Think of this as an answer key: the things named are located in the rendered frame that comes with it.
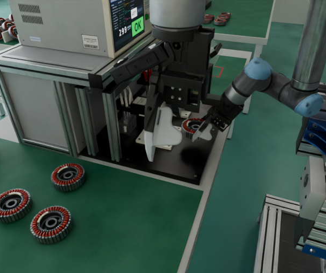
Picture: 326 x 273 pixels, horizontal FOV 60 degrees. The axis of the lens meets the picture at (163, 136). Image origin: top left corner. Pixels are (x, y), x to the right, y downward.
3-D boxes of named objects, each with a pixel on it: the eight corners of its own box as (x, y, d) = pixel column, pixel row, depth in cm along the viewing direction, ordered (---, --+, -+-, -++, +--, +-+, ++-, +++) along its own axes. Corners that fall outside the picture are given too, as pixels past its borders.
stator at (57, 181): (92, 179, 99) (90, 171, 97) (65, 197, 92) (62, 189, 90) (73, 165, 105) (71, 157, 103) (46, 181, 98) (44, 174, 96)
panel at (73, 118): (145, 82, 158) (144, 27, 140) (79, 153, 108) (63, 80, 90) (144, 82, 158) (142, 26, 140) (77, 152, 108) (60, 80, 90)
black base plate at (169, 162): (229, 100, 145) (229, 96, 144) (199, 186, 97) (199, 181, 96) (145, 86, 158) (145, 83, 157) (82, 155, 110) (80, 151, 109)
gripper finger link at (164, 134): (173, 170, 42) (186, 109, 41) (137, 160, 44) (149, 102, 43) (178, 168, 45) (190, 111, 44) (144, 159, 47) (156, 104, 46)
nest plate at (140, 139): (182, 129, 120) (182, 127, 120) (170, 150, 109) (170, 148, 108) (149, 123, 125) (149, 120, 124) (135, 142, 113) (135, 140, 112)
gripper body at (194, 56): (197, 118, 42) (204, 37, 35) (145, 107, 45) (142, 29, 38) (210, 95, 48) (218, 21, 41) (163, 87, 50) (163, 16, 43)
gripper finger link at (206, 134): (203, 150, 101) (219, 129, 100) (190, 141, 101) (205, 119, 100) (202, 148, 104) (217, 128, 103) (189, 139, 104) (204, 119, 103)
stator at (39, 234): (80, 220, 85) (78, 212, 83) (54, 251, 77) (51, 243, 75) (52, 207, 89) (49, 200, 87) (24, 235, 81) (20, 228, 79)
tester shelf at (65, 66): (173, 29, 137) (173, 19, 134) (102, 89, 85) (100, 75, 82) (93, 21, 149) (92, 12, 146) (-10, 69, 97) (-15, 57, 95)
